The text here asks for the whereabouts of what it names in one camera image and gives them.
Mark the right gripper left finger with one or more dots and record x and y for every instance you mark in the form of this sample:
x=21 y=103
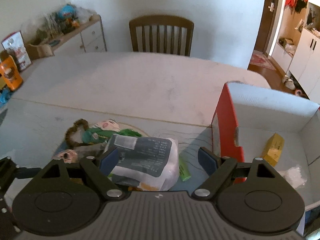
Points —
x=95 y=172

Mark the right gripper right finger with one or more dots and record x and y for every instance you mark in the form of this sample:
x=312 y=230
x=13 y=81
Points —
x=219 y=170

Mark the beige bunny face plush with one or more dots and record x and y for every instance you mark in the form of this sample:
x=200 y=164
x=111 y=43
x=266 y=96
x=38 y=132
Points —
x=68 y=156

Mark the green frog tube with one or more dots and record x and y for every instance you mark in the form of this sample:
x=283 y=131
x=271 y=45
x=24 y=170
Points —
x=184 y=171

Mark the green anime plush pouch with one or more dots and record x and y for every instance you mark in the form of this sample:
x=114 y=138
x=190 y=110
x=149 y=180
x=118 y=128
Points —
x=104 y=130

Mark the yellow small box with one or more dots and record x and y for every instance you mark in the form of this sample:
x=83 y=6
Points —
x=273 y=149

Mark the clear plastic bag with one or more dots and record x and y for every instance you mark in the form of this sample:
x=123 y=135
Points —
x=294 y=177

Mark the brown scrunchie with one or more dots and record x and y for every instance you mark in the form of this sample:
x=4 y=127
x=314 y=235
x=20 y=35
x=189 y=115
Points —
x=72 y=130

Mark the red cardboard shoe box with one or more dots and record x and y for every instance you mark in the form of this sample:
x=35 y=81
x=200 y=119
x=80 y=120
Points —
x=261 y=201

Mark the red patterned rug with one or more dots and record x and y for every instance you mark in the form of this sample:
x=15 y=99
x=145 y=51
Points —
x=260 y=60

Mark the red white paper bag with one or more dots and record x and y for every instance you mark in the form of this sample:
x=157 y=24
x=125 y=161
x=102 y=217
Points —
x=14 y=45

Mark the white drawer sideboard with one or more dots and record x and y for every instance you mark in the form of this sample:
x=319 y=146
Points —
x=88 y=38

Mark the brown wooden chair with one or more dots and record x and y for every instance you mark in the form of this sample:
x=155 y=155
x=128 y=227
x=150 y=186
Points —
x=166 y=34

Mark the blue globe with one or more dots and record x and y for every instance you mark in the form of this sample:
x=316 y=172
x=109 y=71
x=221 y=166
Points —
x=66 y=12

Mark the brown wooden door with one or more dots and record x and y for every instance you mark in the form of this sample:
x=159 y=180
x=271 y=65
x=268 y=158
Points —
x=266 y=25

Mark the white wall cabinets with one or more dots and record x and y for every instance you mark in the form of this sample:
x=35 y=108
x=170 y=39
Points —
x=295 y=48

